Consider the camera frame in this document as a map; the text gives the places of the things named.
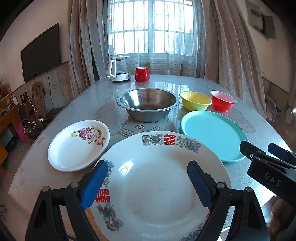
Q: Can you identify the large white dragon-print plate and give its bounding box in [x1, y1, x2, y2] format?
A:
[89, 131, 232, 241]

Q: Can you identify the white floral plate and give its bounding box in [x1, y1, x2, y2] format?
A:
[47, 120, 111, 172]

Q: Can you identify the grey wall box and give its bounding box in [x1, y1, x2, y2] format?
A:
[261, 13, 277, 40]

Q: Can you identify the red plastic bowl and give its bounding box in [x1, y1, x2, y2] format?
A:
[210, 90, 237, 113]

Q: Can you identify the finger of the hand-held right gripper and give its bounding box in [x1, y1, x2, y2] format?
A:
[268, 143, 296, 163]
[240, 140, 296, 169]

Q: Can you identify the barred window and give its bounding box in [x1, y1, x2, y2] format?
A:
[107, 0, 195, 56]

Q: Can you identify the wooden frame leaning on wall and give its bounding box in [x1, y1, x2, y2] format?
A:
[32, 82, 47, 116]

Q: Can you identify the yellow plastic bowl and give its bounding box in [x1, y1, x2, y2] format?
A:
[179, 91, 212, 112]

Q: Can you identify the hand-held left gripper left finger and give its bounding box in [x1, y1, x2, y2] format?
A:
[25, 159, 109, 241]

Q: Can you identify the person's right hand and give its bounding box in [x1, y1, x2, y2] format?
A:
[269, 199, 292, 235]

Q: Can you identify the white glass electric kettle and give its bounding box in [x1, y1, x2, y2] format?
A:
[105, 56, 132, 83]

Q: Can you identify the black wall television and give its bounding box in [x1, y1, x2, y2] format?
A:
[21, 22, 62, 82]

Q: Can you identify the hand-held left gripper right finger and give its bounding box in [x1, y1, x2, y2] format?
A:
[187, 160, 271, 241]

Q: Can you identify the white sheer curtain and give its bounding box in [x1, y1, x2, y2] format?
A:
[102, 0, 206, 78]

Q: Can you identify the beige velvet curtain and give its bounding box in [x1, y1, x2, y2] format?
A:
[203, 0, 266, 120]
[67, 0, 109, 98]

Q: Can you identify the teal plate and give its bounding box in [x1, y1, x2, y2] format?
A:
[180, 110, 249, 163]

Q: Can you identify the wooden cabinet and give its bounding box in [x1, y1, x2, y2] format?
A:
[0, 82, 23, 165]

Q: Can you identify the red mug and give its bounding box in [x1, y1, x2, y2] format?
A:
[135, 67, 149, 82]

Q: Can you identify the stainless steel bowl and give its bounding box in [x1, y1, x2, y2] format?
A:
[116, 88, 181, 123]

